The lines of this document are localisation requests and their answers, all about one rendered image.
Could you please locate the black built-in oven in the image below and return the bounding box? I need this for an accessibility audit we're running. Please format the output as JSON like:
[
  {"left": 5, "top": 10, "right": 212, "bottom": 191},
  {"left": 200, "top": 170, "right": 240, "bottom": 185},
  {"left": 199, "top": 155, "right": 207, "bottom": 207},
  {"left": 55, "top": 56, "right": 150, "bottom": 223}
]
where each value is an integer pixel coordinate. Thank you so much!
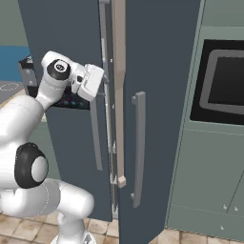
[{"left": 189, "top": 38, "right": 244, "bottom": 126}]

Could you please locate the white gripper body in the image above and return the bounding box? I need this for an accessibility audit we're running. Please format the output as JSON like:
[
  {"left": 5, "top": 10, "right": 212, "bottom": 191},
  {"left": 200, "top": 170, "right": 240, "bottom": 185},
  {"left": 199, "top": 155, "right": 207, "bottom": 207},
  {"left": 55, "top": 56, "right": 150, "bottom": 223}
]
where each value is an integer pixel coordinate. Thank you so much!
[{"left": 77, "top": 63, "right": 106, "bottom": 102}]

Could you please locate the plain dark blue fridge door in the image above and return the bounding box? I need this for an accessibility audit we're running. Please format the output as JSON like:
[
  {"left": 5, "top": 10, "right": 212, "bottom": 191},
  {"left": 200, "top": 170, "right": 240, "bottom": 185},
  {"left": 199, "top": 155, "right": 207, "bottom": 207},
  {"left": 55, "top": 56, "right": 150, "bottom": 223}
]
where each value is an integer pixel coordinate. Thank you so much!
[{"left": 117, "top": 0, "right": 203, "bottom": 244}]

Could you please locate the grey hob with white rings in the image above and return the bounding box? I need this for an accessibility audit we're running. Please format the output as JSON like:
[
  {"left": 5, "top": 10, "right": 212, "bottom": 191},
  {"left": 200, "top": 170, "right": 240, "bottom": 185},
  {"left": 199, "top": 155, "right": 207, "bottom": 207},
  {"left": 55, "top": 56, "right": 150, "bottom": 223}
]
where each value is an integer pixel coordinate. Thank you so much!
[{"left": 0, "top": 80, "right": 27, "bottom": 105}]

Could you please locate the green base cupboard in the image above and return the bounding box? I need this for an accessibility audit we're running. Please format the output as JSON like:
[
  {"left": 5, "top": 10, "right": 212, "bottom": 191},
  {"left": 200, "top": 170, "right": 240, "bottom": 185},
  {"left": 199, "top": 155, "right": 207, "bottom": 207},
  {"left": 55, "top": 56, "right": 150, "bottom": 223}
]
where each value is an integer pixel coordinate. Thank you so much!
[{"left": 27, "top": 113, "right": 62, "bottom": 181}]

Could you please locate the short grey fridge door handle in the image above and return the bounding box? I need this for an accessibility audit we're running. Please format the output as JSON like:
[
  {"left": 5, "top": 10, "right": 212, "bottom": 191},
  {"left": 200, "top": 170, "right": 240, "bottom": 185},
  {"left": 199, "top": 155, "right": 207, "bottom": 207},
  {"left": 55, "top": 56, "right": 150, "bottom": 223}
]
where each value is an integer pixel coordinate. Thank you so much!
[{"left": 90, "top": 94, "right": 104, "bottom": 172}]

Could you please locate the dark blue fridge door with dispenser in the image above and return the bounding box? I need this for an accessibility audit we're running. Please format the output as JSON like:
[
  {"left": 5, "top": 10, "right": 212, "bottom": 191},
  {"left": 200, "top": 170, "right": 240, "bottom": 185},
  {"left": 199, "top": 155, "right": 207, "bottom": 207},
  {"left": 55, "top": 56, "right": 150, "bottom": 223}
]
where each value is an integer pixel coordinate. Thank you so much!
[{"left": 17, "top": 0, "right": 114, "bottom": 223}]

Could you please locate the black fridge dispenser panel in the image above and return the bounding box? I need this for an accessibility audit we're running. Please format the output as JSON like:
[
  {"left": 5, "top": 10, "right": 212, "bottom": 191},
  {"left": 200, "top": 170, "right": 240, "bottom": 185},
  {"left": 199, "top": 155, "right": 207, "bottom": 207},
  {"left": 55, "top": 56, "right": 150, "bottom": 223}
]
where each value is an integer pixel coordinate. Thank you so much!
[{"left": 18, "top": 55, "right": 92, "bottom": 112}]

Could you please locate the tall green cupboard unit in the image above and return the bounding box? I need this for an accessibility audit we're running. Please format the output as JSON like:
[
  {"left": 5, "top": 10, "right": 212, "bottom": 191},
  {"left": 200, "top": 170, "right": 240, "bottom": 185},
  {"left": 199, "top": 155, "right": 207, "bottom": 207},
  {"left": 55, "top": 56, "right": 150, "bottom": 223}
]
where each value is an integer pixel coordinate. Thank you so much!
[{"left": 164, "top": 0, "right": 244, "bottom": 243}]

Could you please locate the beige fridge door seal strip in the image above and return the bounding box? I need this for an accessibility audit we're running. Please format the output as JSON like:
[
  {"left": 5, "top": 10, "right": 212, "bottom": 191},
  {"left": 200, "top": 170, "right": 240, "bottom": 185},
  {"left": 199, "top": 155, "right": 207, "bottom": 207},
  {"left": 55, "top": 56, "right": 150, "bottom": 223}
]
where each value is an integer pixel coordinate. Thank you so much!
[{"left": 112, "top": 0, "right": 128, "bottom": 190}]

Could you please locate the long grey fridge door handle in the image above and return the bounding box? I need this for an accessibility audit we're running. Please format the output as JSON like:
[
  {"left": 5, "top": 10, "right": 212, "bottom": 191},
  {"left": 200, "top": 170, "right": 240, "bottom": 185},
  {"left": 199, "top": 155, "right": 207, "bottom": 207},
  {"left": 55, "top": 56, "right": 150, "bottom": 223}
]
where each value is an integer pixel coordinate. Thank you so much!
[{"left": 130, "top": 91, "right": 148, "bottom": 210}]

